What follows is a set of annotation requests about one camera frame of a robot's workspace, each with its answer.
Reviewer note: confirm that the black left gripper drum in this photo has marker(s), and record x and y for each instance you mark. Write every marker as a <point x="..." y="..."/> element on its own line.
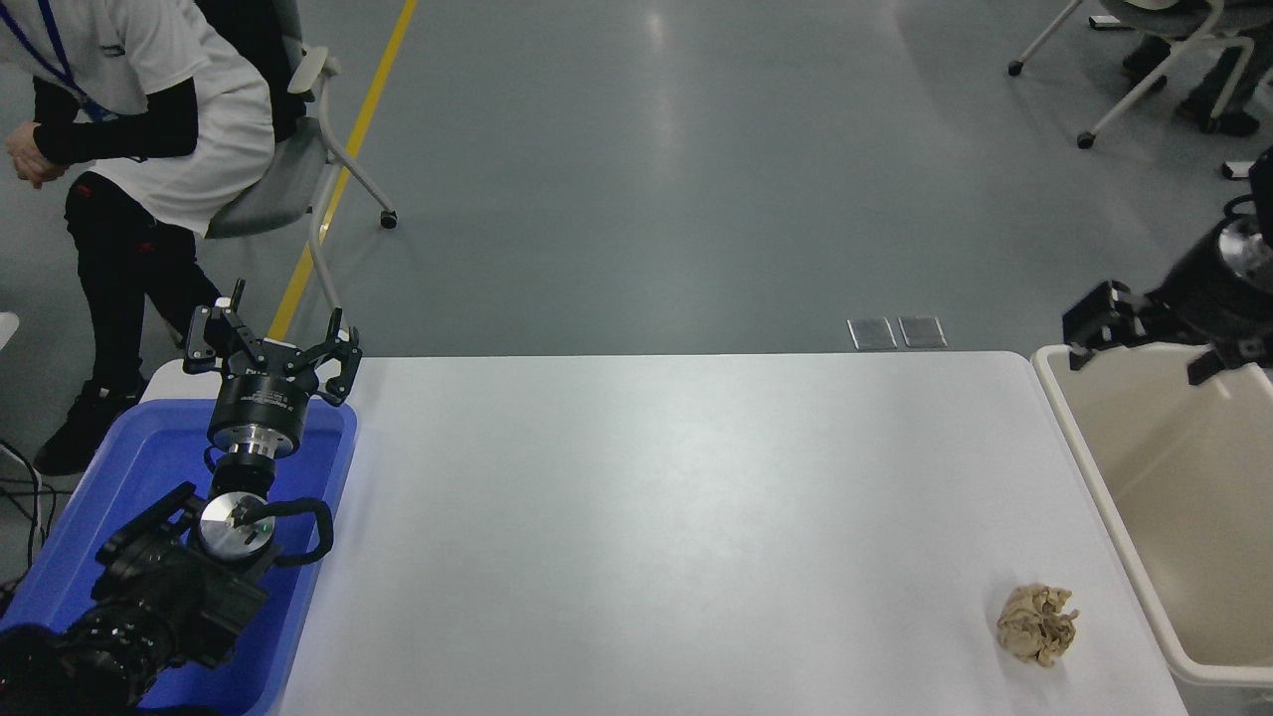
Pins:
<point x="261" y="398"/>

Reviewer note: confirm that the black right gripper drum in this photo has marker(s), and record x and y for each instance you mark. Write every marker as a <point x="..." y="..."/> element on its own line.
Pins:
<point x="1218" y="298"/>

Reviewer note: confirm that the person's forearm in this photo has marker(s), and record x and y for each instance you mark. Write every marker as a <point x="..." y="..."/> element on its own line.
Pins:
<point x="119" y="132"/>

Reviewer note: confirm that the metal floor plate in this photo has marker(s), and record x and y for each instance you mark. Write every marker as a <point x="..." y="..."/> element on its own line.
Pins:
<point x="923" y="330"/>
<point x="872" y="333"/>

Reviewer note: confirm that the person's hand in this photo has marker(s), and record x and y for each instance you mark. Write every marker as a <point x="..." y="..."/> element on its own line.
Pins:
<point x="32" y="157"/>

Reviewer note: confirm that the blue plastic tray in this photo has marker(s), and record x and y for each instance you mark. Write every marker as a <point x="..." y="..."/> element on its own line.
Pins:
<point x="139" y="447"/>

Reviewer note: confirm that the white floor bar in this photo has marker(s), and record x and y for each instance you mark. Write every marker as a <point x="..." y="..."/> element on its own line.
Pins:
<point x="1109" y="22"/>
<point x="1236" y="169"/>

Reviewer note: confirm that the grey office chair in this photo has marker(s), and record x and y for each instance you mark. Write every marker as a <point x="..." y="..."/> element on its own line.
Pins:
<point x="269" y="189"/>

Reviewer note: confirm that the large pale bin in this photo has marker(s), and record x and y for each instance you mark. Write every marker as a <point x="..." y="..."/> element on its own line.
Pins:
<point x="1193" y="517"/>

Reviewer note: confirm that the person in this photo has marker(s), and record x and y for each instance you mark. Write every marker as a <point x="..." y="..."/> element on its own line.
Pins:
<point x="169" y="89"/>
<point x="1221" y="121"/>

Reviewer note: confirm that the white-framed wheeled chair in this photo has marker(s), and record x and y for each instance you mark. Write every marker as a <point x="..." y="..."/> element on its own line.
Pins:
<point x="1085" y="140"/>

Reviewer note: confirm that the white rounded object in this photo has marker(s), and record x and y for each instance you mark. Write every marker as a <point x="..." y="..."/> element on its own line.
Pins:
<point x="6" y="328"/>

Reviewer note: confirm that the crumpled tan paper ball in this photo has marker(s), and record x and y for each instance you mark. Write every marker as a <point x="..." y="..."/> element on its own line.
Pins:
<point x="1036" y="625"/>

